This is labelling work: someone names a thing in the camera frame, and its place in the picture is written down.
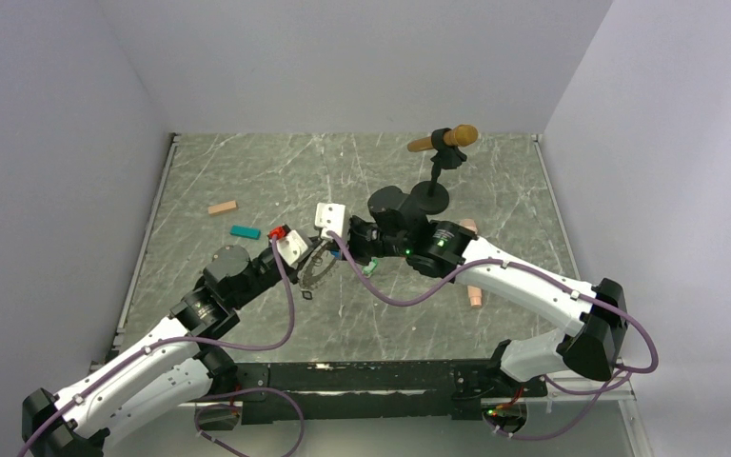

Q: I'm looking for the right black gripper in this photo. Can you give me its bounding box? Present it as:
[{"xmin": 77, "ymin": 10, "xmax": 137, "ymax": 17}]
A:
[{"xmin": 326, "ymin": 215, "xmax": 410, "ymax": 267}]

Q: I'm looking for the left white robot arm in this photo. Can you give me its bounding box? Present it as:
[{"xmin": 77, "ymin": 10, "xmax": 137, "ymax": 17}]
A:
[{"xmin": 18, "ymin": 226, "xmax": 321, "ymax": 456}]

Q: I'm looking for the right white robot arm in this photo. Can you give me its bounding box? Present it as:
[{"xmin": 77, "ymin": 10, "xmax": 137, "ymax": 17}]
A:
[{"xmin": 315, "ymin": 186, "xmax": 628, "ymax": 396}]

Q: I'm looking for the green key tag with key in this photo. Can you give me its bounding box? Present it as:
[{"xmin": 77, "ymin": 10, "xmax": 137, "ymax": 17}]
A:
[{"xmin": 362, "ymin": 258, "xmax": 379, "ymax": 278}]

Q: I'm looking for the teal block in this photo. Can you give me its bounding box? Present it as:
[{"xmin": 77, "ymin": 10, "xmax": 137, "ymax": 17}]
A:
[{"xmin": 229, "ymin": 225, "xmax": 261, "ymax": 240}]

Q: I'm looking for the tan wooden block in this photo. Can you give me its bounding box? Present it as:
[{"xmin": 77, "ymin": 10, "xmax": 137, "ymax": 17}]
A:
[{"xmin": 207, "ymin": 200, "xmax": 238, "ymax": 217}]

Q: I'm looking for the black microphone stand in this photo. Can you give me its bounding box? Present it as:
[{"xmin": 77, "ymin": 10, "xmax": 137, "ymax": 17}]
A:
[{"xmin": 410, "ymin": 147, "xmax": 467, "ymax": 215}]

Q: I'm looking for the pink wooden cylinder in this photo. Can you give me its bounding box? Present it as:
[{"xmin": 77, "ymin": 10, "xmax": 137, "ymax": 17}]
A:
[{"xmin": 460, "ymin": 219, "xmax": 483, "ymax": 309}]

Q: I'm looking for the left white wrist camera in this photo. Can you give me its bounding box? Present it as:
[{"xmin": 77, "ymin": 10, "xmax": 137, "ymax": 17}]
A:
[{"xmin": 276, "ymin": 230, "xmax": 313, "ymax": 268}]

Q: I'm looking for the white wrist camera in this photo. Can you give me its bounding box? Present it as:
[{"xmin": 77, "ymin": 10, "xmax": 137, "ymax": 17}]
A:
[
  {"xmin": 314, "ymin": 203, "xmax": 350, "ymax": 241},
  {"xmin": 276, "ymin": 230, "xmax": 313, "ymax": 268}
]

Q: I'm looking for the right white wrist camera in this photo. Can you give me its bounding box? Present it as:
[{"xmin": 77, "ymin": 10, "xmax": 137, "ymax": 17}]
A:
[{"xmin": 314, "ymin": 203, "xmax": 350, "ymax": 241}]

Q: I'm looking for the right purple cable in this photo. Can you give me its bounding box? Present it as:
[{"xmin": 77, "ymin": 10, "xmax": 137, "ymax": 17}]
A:
[{"xmin": 327, "ymin": 229, "xmax": 660, "ymax": 443}]

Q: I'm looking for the black base frame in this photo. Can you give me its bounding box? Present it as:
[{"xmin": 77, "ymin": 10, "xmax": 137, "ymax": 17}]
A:
[{"xmin": 197, "ymin": 359, "xmax": 547, "ymax": 425}]

